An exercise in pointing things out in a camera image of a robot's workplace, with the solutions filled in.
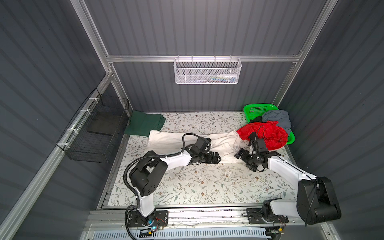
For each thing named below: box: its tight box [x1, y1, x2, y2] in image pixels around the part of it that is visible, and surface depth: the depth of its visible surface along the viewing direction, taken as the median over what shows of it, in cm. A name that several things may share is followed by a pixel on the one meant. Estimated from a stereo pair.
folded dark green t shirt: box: [124, 110, 166, 137], surface depth 111 cm
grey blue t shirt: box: [261, 110, 292, 135], surface depth 104 cm
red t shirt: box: [236, 120, 288, 150], surface depth 96 cm
